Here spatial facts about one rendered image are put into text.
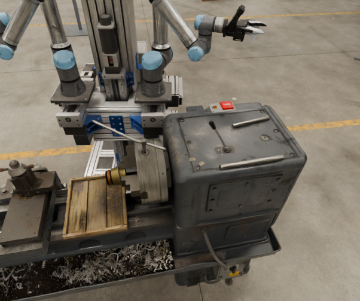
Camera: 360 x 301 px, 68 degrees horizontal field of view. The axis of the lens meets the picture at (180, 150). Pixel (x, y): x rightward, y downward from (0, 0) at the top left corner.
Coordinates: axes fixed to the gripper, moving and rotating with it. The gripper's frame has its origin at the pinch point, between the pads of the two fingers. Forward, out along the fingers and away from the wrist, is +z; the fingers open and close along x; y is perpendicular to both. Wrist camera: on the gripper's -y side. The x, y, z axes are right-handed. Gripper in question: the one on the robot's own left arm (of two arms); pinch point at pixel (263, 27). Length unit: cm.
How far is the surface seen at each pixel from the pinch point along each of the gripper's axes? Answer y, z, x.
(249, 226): 74, 20, 71
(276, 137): 27, 19, 46
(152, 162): 26, -30, 78
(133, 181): 36, -38, 84
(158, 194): 38, -25, 86
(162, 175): 29, -24, 81
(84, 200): 58, -66, 93
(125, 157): 32, -45, 76
